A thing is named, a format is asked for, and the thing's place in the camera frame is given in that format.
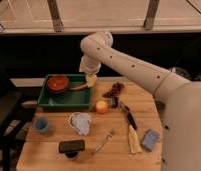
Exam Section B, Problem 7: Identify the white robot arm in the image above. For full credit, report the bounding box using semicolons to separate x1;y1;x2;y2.
80;31;201;171

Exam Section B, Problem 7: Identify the green plastic tray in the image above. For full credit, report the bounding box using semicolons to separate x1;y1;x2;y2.
37;74;92;110

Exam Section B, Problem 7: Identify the dark red grape bunch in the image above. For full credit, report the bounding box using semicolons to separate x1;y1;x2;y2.
103;82;125;98

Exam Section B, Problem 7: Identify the orange round fruit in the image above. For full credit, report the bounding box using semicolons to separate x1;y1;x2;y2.
95;101;108;114

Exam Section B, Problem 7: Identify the red bowl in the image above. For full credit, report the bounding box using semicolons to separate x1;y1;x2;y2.
46;75;69;93

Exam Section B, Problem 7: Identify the white crumpled cloth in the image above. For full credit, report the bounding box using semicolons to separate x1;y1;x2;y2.
68;112;91;136

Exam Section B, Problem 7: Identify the silver metal fork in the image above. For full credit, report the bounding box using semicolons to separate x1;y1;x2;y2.
91;130;116;156

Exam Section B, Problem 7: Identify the blue small cup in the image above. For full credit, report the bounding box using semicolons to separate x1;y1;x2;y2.
33;117;49;134

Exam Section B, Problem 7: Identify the black rectangular eraser block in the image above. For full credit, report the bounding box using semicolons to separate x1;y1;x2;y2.
58;140;85;159

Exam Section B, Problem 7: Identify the blue sponge block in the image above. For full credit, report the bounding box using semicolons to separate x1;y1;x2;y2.
141;129;160;151

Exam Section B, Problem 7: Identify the black chair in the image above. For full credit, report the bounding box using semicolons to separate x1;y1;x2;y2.
0;63;35;171

